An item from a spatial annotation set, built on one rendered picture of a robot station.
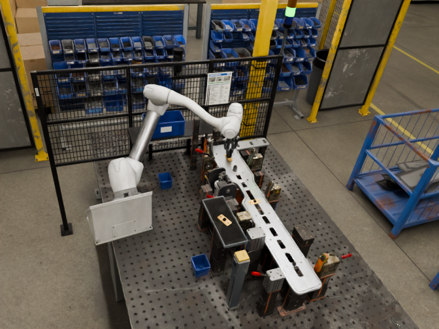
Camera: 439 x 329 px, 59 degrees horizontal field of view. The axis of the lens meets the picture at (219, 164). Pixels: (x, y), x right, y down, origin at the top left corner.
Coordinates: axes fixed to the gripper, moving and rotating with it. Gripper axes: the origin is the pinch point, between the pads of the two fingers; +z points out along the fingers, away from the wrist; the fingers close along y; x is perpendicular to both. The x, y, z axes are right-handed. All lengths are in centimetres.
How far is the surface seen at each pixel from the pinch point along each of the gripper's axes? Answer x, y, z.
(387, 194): 0, 194, 90
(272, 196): -43.2, 16.1, 9.0
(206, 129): 38.1, -4.4, 3.3
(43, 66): 258, -124, 41
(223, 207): -60, -30, -9
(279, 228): -72, 6, 7
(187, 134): 34.3, -21.2, 3.4
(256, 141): 16.3, 31.5, 6.4
